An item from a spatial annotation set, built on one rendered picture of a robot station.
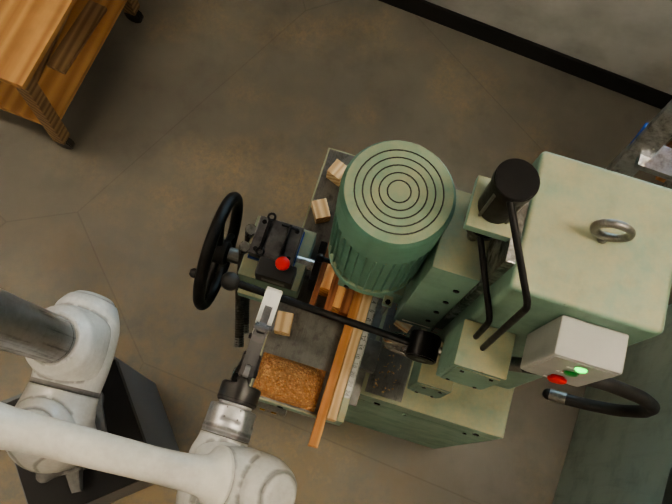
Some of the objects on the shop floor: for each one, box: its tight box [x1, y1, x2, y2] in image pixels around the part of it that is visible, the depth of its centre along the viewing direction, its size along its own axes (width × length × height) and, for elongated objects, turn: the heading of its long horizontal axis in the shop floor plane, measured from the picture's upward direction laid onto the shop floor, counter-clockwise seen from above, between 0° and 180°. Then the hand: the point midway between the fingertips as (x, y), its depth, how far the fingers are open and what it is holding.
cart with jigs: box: [0, 0, 144, 149], centre depth 242 cm, size 66×57×64 cm
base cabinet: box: [344, 399, 490, 449], centre depth 215 cm, size 45×58×71 cm
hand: (270, 301), depth 140 cm, fingers open, 13 cm apart
